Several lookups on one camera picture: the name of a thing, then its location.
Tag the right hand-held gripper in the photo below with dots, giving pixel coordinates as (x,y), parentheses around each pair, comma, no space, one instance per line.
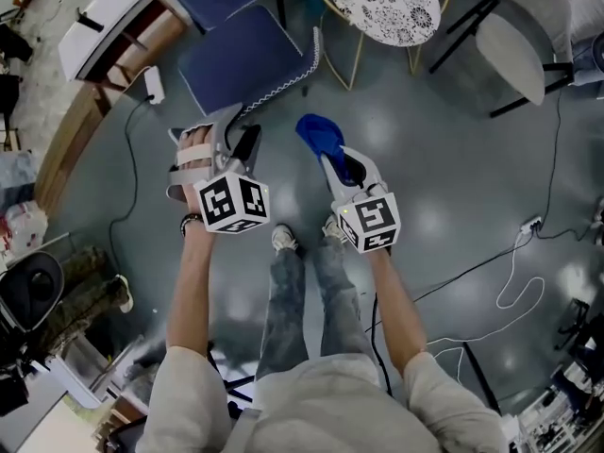
(373,220)

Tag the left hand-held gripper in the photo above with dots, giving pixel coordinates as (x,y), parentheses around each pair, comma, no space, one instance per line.
(231,201)

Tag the blue cloth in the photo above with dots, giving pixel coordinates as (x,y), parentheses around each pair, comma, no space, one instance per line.
(318,132)

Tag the blue cushion with white stitching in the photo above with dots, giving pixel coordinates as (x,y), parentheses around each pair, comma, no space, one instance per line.
(236,59)

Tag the person's left forearm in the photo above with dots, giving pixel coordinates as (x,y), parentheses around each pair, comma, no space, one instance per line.
(189,290)

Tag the person's right forearm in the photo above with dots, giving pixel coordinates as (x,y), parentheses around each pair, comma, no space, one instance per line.
(394,300)

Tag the person's left hand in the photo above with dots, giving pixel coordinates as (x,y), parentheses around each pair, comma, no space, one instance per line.
(198,139)

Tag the person's right white shoe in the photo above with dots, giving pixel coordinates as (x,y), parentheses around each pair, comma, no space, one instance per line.
(331,229)

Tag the person's white shoe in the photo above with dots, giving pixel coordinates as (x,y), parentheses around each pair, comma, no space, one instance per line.
(331,229)
(284,239)

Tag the black metal chair legs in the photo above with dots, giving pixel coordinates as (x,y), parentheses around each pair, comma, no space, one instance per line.
(305,90)

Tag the person's left white shoe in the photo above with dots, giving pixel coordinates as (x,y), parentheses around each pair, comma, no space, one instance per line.
(284,239)

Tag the white power strip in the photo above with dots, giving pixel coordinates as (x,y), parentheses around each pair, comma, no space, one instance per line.
(154,83)
(531,225)

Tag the person's blue jeans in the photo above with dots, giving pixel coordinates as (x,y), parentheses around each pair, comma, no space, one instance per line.
(283,309)

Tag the wooden platform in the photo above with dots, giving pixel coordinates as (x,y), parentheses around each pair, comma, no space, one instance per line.
(71,149)

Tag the white wooden drawer table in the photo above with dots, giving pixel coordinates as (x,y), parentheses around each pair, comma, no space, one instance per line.
(118,12)

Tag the round patterned side table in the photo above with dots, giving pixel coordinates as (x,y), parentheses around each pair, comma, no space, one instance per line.
(382,7)

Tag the black cylinder bottle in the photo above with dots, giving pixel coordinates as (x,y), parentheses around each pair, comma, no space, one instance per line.
(89,21)

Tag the grey chair black legs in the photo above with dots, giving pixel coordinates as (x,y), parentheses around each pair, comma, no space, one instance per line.
(509,50)

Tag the bluish plastic bag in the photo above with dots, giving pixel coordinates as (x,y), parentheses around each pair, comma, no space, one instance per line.
(16,172)

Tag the white plastic bag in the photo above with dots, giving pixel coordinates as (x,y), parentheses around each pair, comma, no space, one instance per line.
(26,224)

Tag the person's beige shirt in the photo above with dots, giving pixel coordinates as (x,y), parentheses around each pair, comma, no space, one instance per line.
(321,408)

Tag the black metal bar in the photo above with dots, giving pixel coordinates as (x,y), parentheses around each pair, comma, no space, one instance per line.
(481,378)

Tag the white rimmed shell backpack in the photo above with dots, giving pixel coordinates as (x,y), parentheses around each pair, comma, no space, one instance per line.
(33,281)

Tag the black folding stand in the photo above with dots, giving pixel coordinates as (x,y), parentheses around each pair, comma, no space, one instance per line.
(573,321)

